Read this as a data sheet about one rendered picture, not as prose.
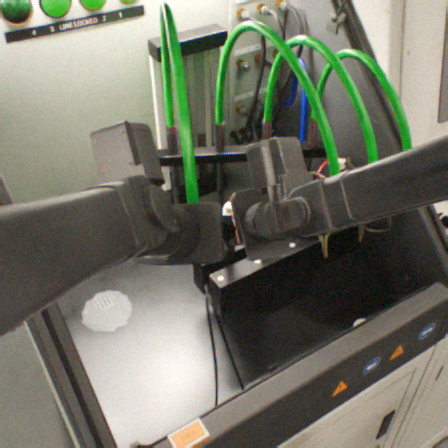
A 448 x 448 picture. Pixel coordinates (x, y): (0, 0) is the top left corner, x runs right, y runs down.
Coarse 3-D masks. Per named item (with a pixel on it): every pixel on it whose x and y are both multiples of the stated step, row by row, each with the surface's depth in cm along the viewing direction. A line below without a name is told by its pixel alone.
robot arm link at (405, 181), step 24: (432, 144) 47; (360, 168) 54; (384, 168) 51; (408, 168) 49; (432, 168) 47; (312, 192) 57; (336, 192) 55; (360, 192) 53; (384, 192) 51; (408, 192) 49; (432, 192) 47; (336, 216) 56; (360, 216) 54; (384, 216) 53
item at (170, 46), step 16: (160, 16) 75; (160, 32) 80; (176, 32) 63; (176, 48) 62; (176, 64) 61; (176, 80) 60; (176, 96) 60; (192, 144) 59; (192, 160) 59; (192, 176) 60; (192, 192) 60
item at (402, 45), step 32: (352, 0) 95; (384, 0) 89; (416, 0) 90; (384, 32) 91; (416, 32) 93; (384, 64) 94; (416, 64) 96; (416, 96) 99; (416, 128) 103; (416, 416) 129
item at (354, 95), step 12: (300, 36) 80; (324, 48) 77; (276, 60) 87; (336, 60) 76; (276, 72) 89; (336, 72) 76; (348, 84) 75; (264, 108) 96; (360, 108) 74; (264, 120) 97; (360, 120) 75; (264, 132) 98; (372, 132) 75; (372, 144) 75; (372, 156) 76
